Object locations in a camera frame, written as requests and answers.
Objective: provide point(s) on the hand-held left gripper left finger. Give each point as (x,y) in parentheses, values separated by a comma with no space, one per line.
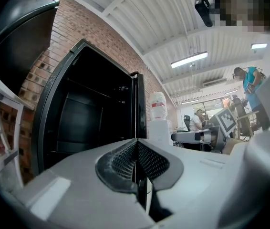
(73,199)

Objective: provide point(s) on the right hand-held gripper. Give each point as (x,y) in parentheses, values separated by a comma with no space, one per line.
(225,120)

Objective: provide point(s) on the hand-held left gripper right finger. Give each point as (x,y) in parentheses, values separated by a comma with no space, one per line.
(197,182)

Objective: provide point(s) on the black fridge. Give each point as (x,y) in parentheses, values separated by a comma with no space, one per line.
(85,104)

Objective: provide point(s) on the black office chair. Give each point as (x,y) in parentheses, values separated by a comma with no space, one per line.
(186,122)

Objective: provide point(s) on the ceiling air conditioner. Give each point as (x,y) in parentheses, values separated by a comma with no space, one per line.
(214,82)

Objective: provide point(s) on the person's white shirt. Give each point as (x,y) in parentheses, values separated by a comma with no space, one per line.
(268,128)

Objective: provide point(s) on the white water dispenser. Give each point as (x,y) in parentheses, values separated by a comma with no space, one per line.
(160,132)

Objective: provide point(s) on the clear water bottle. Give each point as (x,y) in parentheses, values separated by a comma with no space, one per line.
(158,105)

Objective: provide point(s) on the long ceiling light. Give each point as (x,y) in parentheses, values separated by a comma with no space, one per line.
(189,59)

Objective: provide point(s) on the small ceiling light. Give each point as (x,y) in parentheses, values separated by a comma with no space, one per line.
(259,46)

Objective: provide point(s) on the black appliance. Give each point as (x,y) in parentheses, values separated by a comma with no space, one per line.
(18,39)

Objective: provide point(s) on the black head-worn camera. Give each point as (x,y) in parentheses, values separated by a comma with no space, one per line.
(204,11)

